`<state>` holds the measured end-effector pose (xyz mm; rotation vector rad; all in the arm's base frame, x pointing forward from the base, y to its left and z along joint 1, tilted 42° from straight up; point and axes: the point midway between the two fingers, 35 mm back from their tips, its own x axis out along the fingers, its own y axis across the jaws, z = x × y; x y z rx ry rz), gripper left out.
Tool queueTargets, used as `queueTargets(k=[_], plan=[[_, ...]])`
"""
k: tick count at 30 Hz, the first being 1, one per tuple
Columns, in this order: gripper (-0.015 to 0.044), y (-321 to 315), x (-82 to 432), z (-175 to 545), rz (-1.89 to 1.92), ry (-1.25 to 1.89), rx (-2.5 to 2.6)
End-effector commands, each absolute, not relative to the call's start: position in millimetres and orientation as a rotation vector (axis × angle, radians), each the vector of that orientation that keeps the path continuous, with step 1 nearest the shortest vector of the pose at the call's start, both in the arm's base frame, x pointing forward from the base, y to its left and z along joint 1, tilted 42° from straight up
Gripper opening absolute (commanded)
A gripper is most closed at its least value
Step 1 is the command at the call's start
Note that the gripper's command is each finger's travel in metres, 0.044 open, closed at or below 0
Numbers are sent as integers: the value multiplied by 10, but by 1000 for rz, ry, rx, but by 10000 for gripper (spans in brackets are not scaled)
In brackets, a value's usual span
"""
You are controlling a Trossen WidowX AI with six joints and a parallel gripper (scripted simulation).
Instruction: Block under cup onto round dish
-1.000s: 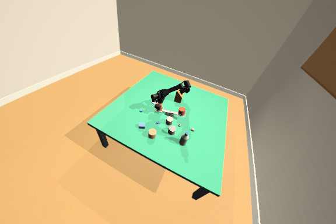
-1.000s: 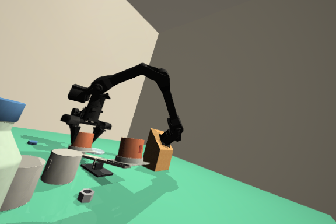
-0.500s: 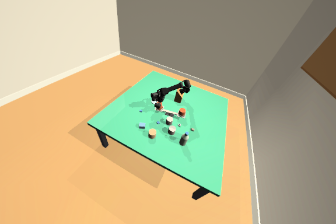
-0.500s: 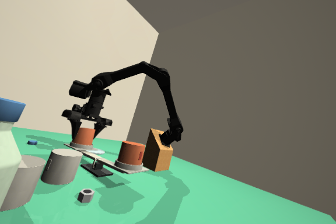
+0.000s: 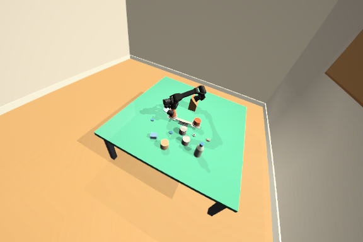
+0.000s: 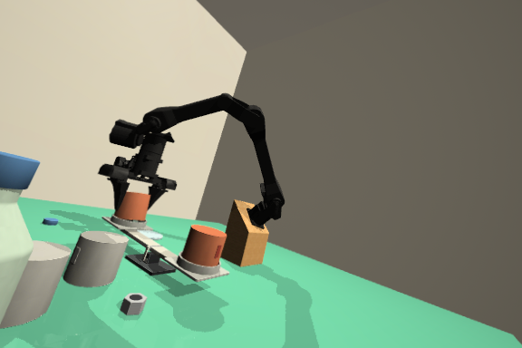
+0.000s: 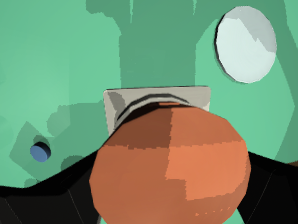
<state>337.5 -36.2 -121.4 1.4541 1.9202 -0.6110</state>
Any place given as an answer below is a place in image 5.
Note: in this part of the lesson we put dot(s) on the grey cylinder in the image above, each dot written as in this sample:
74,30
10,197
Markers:
182,130
185,141

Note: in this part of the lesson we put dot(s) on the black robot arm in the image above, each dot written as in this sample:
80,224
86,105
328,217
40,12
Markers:
175,98

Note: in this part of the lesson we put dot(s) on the tan cylinder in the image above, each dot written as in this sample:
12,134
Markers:
164,144

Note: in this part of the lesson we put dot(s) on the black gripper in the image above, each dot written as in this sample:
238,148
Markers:
173,107

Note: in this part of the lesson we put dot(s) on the beige balance beam with round pans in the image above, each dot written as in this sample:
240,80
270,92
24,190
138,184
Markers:
183,122

